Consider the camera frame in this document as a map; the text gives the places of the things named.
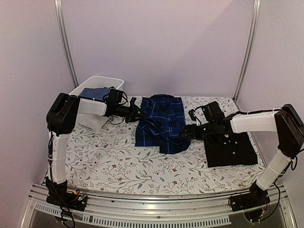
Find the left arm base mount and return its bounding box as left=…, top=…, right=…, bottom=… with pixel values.
left=46, top=189, right=88, bottom=211

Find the front aluminium rail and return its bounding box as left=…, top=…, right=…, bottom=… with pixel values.
left=20, top=184, right=297, bottom=228

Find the aluminium frame post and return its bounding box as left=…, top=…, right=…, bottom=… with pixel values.
left=233, top=0, right=261, bottom=103
left=54, top=0, right=79, bottom=88

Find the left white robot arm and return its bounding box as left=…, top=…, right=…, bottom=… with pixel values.
left=46, top=89, right=147, bottom=185

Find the right aluminium frame post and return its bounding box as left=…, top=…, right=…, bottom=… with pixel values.
left=233, top=0, right=261, bottom=103

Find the folded black shirt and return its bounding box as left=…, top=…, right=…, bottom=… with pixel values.
left=204, top=133, right=258, bottom=168

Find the left aluminium frame post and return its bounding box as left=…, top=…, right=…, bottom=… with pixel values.
left=54, top=0, right=79, bottom=88

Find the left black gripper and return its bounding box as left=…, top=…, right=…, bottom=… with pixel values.
left=115, top=102, right=147, bottom=123

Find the white plastic bin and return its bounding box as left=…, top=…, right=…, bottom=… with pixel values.
left=69, top=76, right=124, bottom=130

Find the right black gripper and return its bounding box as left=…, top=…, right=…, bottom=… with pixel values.
left=180, top=120, right=217, bottom=141

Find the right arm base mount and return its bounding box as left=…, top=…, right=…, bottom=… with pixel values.
left=228, top=188, right=270, bottom=223

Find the floral patterned table mat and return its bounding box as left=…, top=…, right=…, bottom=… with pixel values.
left=42, top=95, right=270, bottom=196

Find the blue checked shirt in bin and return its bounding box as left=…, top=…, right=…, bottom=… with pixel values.
left=79, top=88, right=113, bottom=101

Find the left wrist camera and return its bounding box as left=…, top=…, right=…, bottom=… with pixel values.
left=129, top=97, right=136, bottom=109

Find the blue plaid long sleeve shirt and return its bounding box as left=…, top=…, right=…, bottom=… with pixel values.
left=135, top=95, right=190, bottom=154

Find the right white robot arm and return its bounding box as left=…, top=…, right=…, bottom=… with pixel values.
left=180, top=102, right=304, bottom=207

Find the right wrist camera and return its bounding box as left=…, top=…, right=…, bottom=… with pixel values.
left=188, top=109, right=197, bottom=121

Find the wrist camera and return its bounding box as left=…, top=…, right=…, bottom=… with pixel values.
left=129, top=97, right=136, bottom=109
left=188, top=109, right=197, bottom=121

